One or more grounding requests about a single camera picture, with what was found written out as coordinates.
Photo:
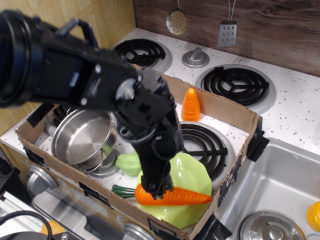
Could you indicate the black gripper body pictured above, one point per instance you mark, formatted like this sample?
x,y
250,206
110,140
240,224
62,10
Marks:
x,y
145,107

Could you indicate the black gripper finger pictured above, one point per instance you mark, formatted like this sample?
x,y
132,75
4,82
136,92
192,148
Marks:
x,y
154,170
167,183

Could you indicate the orange toy carrot green stem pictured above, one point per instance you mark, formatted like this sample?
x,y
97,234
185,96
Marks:
x,y
177,197

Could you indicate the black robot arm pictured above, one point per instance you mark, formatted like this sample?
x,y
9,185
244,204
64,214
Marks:
x,y
42,63

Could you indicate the light green plastic plate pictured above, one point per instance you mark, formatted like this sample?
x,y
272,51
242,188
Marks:
x,y
186,173

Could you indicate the small orange carrot cone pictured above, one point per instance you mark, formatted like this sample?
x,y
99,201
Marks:
x,y
191,110

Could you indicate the light green toy vegetable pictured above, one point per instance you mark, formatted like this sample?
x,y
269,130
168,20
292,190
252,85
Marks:
x,y
129,163

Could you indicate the brown cardboard fence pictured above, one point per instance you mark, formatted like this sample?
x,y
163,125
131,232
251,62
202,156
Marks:
x,y
220,107

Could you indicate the front right black burner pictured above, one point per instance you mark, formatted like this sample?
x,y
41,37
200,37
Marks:
x,y
209,146

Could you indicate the black burner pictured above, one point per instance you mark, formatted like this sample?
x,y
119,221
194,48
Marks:
x,y
145,53
242,84
55,117
209,146

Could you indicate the lower front silver knob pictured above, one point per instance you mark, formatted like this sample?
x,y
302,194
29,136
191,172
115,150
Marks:
x,y
134,232

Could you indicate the back left black burner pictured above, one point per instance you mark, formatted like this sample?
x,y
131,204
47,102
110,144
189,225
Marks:
x,y
145,53

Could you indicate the steel cooking pot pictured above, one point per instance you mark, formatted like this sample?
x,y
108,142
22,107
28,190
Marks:
x,y
84,139

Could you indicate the back silver stove knob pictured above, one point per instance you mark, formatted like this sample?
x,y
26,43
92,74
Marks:
x,y
195,59

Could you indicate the front left black burner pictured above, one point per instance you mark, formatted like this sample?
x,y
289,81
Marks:
x,y
55,117

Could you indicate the hanging metal skimmer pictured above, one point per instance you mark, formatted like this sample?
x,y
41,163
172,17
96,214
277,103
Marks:
x,y
177,20

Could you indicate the back right black burner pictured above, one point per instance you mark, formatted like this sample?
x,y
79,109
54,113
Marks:
x,y
242,84

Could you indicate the steel pot lid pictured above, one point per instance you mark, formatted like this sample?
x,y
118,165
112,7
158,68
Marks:
x,y
269,225

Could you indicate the front panel silver knob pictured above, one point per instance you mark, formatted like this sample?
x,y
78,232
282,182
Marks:
x,y
39,181

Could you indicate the silver sink basin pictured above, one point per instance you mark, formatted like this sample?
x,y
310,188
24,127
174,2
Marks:
x,y
284,179

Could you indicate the hanging metal spatula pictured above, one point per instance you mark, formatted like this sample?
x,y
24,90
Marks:
x,y
228,28

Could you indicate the yellow toy in sink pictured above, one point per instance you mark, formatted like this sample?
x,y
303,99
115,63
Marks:
x,y
313,216

